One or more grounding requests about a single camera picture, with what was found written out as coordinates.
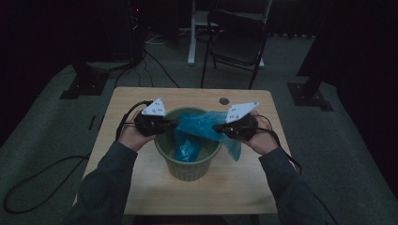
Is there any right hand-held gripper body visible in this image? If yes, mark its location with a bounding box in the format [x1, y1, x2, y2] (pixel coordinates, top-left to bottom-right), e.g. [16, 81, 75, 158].
[224, 100, 260, 143]

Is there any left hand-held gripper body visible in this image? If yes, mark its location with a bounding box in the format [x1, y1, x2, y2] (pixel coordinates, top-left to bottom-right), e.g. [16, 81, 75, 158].
[134, 97, 170, 138]

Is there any blue plastic bag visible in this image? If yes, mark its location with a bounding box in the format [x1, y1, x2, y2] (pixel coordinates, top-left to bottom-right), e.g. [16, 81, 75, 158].
[173, 109, 243, 163]

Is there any green plastic bin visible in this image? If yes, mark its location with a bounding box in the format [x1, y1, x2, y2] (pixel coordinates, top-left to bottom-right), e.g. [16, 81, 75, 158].
[154, 106, 224, 183]

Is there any person's left hand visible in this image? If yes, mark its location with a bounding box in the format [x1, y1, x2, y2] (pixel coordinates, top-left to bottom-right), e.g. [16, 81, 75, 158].
[117, 110, 158, 154]

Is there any person's right hand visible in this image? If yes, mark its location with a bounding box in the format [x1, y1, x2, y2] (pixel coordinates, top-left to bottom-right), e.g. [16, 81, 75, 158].
[239, 110, 280, 157]

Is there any black stand base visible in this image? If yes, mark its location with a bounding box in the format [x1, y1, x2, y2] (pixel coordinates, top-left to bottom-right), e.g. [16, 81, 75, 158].
[59, 60, 111, 101]
[286, 73, 334, 113]

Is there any white metal stand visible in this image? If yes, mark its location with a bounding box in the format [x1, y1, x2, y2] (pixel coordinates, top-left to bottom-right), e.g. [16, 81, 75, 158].
[186, 0, 273, 68]

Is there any black folding chair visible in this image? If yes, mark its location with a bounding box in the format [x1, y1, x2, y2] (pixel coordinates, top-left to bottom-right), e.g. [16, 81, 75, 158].
[200, 8, 270, 91]

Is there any dark equipment tower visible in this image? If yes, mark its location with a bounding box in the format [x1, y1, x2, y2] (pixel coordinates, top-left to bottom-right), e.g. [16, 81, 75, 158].
[126, 0, 146, 65]

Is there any left hand-held gripper cable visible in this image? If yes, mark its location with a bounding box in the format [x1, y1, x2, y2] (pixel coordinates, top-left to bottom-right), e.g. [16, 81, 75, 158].
[2, 99, 155, 216]

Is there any hand-held gripper cable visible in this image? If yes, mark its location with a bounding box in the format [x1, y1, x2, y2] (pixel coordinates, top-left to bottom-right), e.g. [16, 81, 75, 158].
[2, 99, 155, 216]
[253, 113, 341, 225]

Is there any right hand-held gripper cable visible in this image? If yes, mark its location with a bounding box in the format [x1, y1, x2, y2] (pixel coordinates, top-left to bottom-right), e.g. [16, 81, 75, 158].
[253, 113, 341, 225]

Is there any black floor cable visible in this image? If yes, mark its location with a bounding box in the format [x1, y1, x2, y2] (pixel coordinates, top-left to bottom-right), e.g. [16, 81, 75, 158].
[114, 55, 148, 89]
[143, 50, 181, 89]

